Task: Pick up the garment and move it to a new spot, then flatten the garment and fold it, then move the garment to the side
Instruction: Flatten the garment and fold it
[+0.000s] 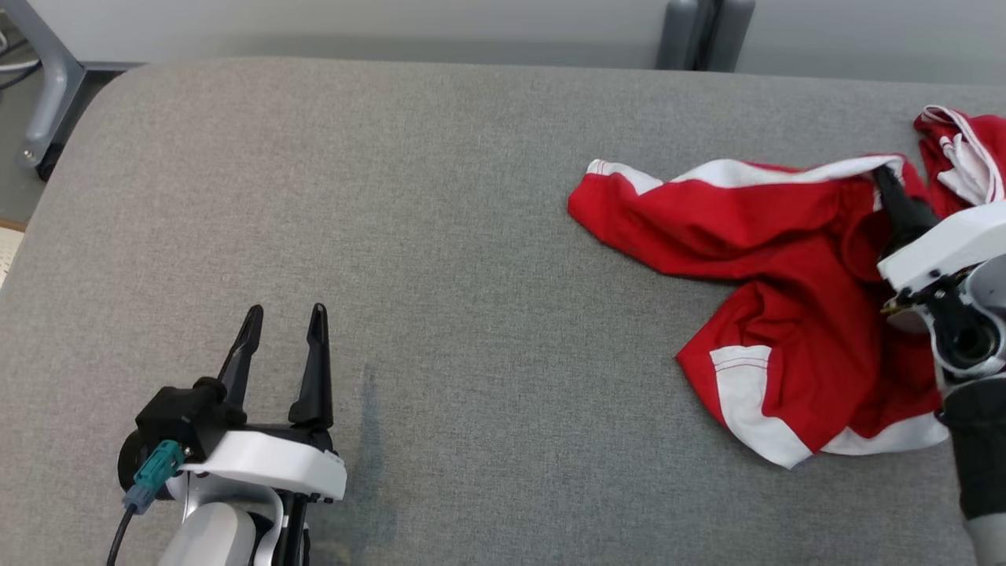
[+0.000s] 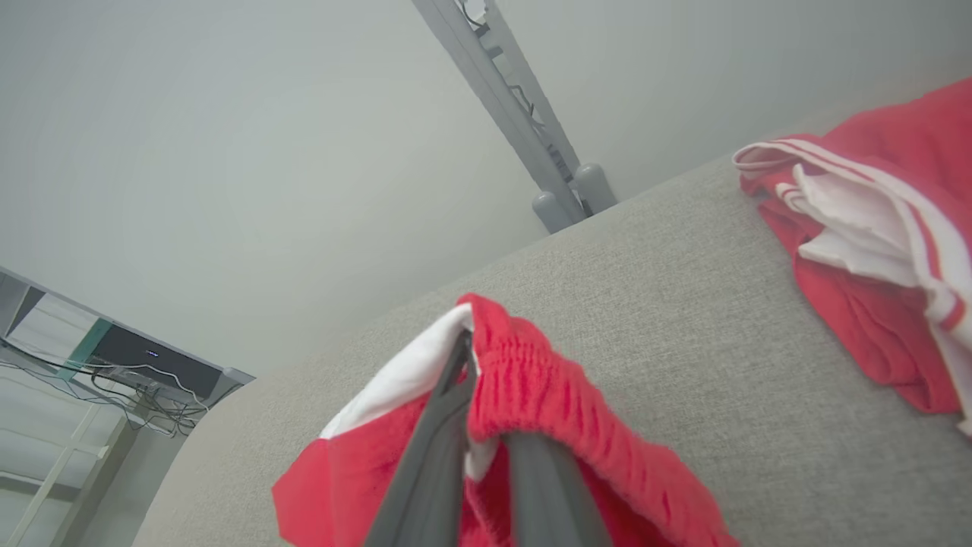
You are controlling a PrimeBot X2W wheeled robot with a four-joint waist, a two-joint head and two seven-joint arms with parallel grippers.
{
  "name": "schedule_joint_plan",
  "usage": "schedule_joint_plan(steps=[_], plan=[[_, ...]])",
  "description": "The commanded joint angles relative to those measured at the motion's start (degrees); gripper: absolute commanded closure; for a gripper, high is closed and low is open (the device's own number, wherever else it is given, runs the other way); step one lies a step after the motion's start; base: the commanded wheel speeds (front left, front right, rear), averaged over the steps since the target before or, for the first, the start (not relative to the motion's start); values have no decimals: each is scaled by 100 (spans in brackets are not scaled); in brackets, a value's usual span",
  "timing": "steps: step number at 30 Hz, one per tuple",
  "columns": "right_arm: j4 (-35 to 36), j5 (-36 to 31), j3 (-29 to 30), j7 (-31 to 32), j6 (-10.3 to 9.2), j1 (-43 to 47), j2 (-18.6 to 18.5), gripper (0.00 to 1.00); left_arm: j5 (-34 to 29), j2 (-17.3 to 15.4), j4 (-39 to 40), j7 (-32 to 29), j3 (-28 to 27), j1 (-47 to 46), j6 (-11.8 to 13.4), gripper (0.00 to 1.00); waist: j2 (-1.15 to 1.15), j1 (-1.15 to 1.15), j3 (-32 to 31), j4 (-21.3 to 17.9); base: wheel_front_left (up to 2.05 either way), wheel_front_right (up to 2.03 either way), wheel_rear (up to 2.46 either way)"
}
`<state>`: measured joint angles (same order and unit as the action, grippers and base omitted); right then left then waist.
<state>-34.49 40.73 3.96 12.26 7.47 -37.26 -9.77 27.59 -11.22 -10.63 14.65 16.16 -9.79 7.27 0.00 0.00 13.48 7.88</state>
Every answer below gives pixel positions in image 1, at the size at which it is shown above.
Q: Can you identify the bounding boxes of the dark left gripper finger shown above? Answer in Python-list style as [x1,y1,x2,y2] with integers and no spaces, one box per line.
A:
[216,305,266,429]
[287,303,336,432]

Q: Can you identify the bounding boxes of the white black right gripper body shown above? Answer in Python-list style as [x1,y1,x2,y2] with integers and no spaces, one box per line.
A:
[876,199,1006,315]

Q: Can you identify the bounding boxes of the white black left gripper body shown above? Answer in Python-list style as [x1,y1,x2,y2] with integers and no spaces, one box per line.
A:
[181,424,348,504]

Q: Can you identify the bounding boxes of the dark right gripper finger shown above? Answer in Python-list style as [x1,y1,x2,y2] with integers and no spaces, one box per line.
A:
[872,164,942,259]

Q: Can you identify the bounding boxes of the red number 23 basketball jersey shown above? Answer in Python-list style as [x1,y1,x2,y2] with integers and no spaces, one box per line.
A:
[912,104,1006,219]

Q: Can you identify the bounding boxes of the red white basketball shorts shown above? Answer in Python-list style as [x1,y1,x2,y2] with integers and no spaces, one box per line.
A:
[567,153,953,471]

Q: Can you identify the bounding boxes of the black caster wheel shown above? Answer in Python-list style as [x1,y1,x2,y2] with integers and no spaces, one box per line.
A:
[34,141,65,183]

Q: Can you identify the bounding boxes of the grey metal table leg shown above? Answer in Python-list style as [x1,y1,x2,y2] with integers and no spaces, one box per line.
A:
[0,0,87,170]

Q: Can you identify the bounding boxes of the teal left camera connector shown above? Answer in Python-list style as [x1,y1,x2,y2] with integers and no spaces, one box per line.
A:
[122,439,187,516]

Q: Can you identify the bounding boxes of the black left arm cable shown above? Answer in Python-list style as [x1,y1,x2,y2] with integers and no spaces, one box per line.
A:
[105,507,138,566]

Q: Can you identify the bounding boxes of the grey partition post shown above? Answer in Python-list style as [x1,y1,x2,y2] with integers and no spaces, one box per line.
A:
[655,0,757,73]

